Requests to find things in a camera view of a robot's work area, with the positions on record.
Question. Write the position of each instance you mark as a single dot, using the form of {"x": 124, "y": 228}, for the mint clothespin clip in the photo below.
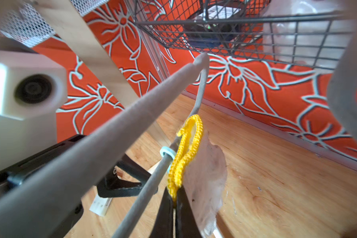
{"x": 170, "y": 152}

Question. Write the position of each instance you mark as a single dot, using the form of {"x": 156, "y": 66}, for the black wire basket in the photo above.
{"x": 302, "y": 33}

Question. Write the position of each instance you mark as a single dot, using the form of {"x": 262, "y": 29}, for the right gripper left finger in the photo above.
{"x": 164, "y": 223}

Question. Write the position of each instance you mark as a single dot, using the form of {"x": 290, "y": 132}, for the blue dotted glove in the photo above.
{"x": 199, "y": 168}

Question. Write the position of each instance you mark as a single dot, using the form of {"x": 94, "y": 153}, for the grey clip hanger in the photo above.
{"x": 34, "y": 209}

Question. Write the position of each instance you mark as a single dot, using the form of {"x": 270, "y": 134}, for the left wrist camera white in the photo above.
{"x": 32, "y": 88}

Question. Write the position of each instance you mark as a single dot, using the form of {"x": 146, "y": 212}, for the wooden drying rack stand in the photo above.
{"x": 107, "y": 64}

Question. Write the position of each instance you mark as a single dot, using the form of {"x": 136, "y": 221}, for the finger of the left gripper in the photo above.
{"x": 125, "y": 179}

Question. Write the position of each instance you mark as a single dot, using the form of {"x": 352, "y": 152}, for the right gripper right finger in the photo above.
{"x": 185, "y": 224}

